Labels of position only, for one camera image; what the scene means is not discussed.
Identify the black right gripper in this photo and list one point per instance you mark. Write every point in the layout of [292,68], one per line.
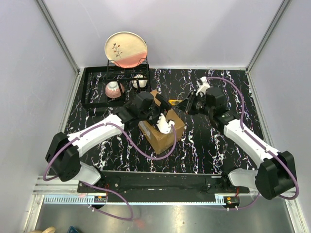
[186,105]

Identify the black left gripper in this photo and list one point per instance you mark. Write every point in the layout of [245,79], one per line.
[164,106]

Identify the yellow utility knife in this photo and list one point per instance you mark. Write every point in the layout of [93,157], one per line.
[174,102]

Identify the brown cardboard express box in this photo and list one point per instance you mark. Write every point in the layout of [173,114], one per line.
[159,141]

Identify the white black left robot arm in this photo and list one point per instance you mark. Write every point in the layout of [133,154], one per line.
[65,150]

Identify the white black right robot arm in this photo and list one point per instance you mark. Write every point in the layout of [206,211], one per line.
[275,172]

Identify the small white cup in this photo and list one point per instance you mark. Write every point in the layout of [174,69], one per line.
[140,81]

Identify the pink patterned bowl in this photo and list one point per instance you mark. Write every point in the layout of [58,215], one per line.
[113,89]

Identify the beige pink floral plate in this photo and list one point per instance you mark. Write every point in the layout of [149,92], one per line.
[126,49]

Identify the dark blue tray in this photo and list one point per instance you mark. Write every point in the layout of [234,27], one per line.
[71,229]

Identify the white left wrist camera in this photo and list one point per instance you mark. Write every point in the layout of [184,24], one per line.
[163,125]

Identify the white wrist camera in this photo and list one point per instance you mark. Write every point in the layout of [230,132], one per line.
[163,125]
[203,85]

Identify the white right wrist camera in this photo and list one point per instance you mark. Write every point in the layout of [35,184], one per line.
[203,85]

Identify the black wire dish rack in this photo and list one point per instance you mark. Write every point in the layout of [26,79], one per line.
[95,79]

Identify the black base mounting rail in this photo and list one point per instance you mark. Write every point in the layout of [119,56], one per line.
[121,182]

